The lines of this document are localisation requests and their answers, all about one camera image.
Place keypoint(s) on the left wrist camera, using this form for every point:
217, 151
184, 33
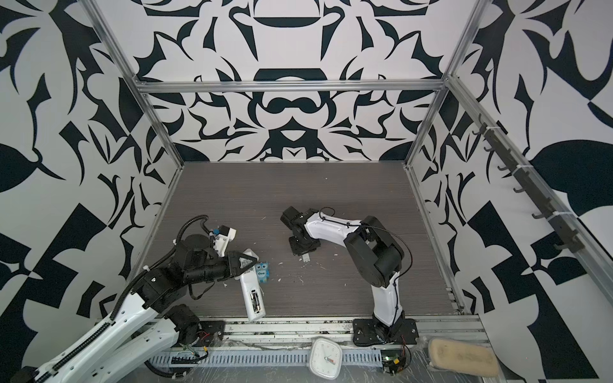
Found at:
221, 238

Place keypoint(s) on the white remote control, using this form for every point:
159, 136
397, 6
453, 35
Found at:
252, 293

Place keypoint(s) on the aluminium frame corner post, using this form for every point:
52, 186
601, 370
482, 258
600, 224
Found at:
104, 32
466, 39

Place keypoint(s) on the aluminium frame corner post right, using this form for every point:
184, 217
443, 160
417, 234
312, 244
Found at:
466, 39

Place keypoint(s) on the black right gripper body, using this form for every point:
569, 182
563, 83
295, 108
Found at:
299, 247

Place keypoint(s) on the aluminium frame corner post left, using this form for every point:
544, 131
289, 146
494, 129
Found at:
104, 32

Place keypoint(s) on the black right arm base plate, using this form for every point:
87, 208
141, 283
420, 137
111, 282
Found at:
372, 332

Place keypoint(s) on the black hook rail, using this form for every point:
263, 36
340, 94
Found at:
531, 184

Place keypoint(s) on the small green circuit board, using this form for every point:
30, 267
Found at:
393, 360

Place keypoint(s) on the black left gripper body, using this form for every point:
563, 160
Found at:
212, 267

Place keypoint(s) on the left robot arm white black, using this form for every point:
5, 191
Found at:
147, 319

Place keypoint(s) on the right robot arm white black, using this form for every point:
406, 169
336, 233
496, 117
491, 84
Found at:
372, 248

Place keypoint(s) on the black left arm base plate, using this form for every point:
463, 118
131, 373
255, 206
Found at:
209, 333

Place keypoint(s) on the blue owl toy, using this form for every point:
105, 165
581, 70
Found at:
262, 272

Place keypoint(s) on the aluminium frame top bar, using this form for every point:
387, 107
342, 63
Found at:
148, 87

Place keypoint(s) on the white slotted cable duct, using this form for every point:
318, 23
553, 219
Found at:
263, 358

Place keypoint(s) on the white square clock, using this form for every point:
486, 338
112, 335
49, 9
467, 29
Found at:
325, 359

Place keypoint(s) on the beige foam pad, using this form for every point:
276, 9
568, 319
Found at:
462, 357

